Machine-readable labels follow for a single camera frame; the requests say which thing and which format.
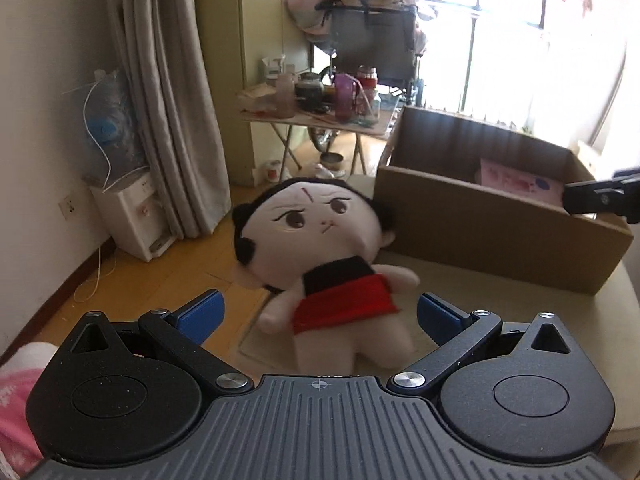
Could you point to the small white cup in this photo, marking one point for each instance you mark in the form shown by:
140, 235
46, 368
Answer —
273, 171

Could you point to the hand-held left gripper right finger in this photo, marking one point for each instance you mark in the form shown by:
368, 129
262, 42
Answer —
437, 317

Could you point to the beige desktop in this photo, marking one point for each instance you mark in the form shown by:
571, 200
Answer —
525, 305

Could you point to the pink illustrated book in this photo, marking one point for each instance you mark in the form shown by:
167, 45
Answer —
515, 180

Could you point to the plush doll with red skirt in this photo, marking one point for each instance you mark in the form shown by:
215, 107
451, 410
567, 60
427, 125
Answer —
310, 220

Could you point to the metal bowl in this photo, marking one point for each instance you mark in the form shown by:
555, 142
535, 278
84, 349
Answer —
332, 161

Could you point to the window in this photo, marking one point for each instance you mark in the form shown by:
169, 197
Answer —
542, 10

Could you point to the olive cabinet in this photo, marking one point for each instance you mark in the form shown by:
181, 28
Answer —
255, 35

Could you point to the grey curtain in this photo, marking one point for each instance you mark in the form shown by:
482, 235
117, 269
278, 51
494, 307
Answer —
165, 110

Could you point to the wheelchair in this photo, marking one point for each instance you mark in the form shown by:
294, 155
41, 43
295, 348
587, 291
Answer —
372, 45

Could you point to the pink plastic cup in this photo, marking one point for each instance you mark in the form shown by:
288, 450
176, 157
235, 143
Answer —
345, 97

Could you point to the clear water bottle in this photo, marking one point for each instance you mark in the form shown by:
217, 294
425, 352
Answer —
115, 130

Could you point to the pile of clothes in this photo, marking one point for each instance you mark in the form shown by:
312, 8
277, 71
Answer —
310, 15

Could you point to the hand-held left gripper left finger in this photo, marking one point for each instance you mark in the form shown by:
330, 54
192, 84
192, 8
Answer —
200, 312

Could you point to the brown cardboard box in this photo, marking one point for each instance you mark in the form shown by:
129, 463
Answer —
475, 240

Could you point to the folding table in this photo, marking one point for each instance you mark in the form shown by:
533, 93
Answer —
310, 121

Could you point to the pink blanket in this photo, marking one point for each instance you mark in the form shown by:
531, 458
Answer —
20, 400

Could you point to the wall socket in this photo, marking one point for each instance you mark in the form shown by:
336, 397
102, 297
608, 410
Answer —
67, 207

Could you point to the white water dispenser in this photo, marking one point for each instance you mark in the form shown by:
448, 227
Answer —
130, 215

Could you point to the dark glass teapot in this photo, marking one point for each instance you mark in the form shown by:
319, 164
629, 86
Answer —
309, 92

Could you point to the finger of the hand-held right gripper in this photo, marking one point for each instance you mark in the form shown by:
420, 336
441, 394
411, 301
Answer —
629, 175

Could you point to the red lid jar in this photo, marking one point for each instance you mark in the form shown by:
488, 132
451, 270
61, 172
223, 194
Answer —
366, 85

